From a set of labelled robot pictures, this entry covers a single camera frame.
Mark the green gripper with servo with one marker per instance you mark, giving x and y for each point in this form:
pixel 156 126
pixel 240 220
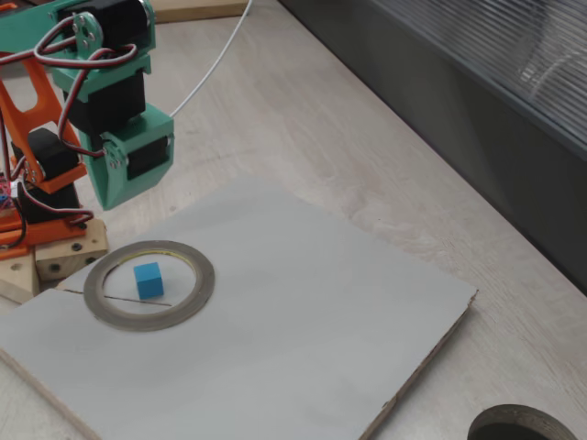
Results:
pixel 123 185

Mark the blue cube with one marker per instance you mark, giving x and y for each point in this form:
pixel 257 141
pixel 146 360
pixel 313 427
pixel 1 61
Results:
pixel 149 284

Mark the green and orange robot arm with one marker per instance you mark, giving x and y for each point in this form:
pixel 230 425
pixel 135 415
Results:
pixel 41 105

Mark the wooden base block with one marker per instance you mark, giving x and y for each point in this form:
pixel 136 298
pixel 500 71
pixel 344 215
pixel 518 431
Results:
pixel 69 256
pixel 18 275

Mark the red controller circuit board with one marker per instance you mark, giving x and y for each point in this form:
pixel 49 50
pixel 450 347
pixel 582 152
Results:
pixel 3 188

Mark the wooden plank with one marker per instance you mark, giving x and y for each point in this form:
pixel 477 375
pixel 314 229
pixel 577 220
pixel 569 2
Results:
pixel 202 9

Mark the white chipboard panel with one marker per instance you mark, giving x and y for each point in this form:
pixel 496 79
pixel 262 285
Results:
pixel 298 321

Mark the frosted glass desk partition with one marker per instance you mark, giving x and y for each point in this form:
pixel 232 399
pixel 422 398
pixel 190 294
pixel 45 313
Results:
pixel 458 114

